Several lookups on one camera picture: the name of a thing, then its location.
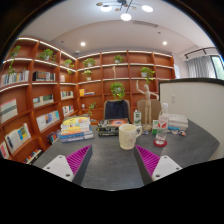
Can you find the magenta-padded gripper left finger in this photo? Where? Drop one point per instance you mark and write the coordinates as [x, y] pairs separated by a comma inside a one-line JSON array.
[[58, 166]]

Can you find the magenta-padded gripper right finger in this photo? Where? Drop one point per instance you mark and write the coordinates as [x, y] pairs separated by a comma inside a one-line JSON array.
[[166, 166]]

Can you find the clear plastic water bottle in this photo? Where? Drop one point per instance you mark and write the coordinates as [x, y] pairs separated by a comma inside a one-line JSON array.
[[162, 125]]

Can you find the green and white box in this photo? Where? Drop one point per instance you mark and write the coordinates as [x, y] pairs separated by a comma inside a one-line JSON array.
[[155, 127]]

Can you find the stack of colourful books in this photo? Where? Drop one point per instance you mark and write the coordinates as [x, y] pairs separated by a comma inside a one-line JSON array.
[[76, 128]]

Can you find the stack of white books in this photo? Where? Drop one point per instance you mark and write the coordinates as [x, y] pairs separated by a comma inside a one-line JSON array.
[[178, 121]]

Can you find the cream ceramic mug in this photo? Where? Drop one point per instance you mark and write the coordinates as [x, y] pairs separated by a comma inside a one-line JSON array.
[[127, 136]]

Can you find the small green white carton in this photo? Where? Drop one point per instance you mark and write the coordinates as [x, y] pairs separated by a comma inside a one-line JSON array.
[[137, 117]]

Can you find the stack of dark books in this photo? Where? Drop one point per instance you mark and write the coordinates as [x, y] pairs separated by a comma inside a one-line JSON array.
[[108, 128]]

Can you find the tan chair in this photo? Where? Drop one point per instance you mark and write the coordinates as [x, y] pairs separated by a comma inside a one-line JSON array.
[[141, 106]]

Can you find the wooden artist mannequin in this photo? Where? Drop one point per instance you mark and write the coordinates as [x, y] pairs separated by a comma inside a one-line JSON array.
[[147, 103]]

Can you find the wooden bookshelf unit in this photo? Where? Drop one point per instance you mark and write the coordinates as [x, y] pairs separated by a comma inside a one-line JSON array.
[[43, 96]]

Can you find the chair with dark jacket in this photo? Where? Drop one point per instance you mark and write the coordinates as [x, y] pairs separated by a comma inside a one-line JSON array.
[[116, 109]]

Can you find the grey curtain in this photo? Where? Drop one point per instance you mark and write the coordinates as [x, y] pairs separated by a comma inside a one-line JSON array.
[[200, 67]]

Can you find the window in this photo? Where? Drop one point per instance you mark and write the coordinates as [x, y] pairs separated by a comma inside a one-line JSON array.
[[218, 66]]

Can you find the recessed ceiling light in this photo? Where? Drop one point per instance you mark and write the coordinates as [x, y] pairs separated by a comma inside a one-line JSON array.
[[82, 43], [164, 43]]

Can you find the ceiling air vent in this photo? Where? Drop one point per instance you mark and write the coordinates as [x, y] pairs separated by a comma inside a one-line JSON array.
[[144, 23]]

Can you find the branched ceiling lamp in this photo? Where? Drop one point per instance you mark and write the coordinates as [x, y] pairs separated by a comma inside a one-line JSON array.
[[125, 16]]

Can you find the white wall switch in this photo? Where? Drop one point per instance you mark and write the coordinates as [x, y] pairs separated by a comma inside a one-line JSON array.
[[173, 99]]

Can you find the white wall sign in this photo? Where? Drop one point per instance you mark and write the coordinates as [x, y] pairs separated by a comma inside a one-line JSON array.
[[178, 71]]

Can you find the black ceiling track rail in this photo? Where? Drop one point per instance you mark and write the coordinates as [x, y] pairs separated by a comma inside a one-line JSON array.
[[200, 51]]

